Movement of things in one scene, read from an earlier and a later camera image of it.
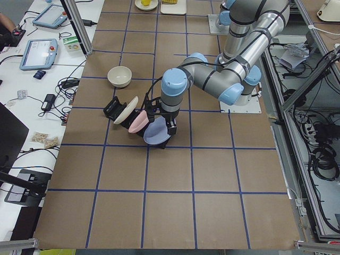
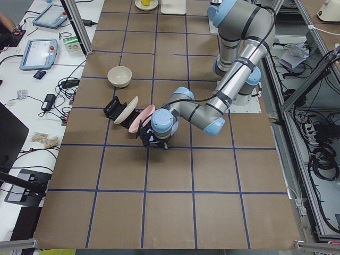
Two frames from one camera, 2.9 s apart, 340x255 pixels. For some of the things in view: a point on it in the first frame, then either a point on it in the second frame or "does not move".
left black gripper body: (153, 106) -> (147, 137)
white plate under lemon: (153, 5) does not move
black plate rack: (113, 108) does not move
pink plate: (139, 121) does not move
